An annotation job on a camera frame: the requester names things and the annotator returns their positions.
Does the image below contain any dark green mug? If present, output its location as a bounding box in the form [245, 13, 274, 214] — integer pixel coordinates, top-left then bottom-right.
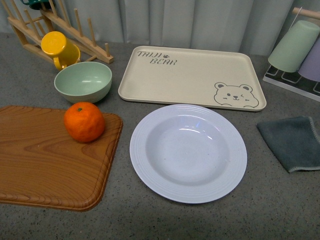
[20, 0, 52, 10]

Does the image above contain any white cup drying rack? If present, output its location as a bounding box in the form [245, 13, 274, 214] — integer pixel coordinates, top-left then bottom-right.
[263, 20, 320, 101]

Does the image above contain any purple cup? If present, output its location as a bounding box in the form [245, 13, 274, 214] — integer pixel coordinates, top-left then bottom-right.
[298, 38, 320, 82]

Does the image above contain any orange fruit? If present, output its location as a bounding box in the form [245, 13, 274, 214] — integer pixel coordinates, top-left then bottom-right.
[63, 102, 105, 143]

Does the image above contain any green bowl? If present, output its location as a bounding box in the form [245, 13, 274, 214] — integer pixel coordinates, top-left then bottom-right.
[54, 62, 113, 104]

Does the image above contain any light green cup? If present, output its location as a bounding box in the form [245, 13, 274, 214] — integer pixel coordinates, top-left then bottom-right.
[268, 20, 320, 73]

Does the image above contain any beige bear tray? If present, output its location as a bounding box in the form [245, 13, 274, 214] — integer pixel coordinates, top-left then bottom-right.
[118, 46, 267, 112]

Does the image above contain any wooden dish rack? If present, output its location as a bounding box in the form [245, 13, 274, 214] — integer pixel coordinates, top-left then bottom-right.
[0, 0, 114, 64]

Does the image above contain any yellow mug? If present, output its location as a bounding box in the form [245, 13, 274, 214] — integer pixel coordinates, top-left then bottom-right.
[40, 31, 81, 71]

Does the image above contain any grey green cloth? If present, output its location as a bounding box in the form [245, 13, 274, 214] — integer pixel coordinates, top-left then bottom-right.
[257, 116, 320, 173]

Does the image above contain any white round plate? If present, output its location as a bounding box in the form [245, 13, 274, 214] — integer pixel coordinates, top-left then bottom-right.
[129, 104, 247, 204]

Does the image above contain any wooden grain tray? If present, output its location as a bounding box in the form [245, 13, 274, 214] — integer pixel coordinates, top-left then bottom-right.
[0, 105, 123, 212]

